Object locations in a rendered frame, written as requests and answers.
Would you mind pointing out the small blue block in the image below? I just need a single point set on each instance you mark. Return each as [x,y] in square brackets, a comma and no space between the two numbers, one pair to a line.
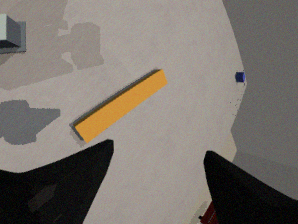
[240,77]

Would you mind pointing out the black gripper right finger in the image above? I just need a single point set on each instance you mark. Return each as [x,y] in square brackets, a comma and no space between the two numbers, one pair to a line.
[239,198]

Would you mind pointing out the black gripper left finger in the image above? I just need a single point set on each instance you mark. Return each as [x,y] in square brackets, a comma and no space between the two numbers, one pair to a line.
[59,193]

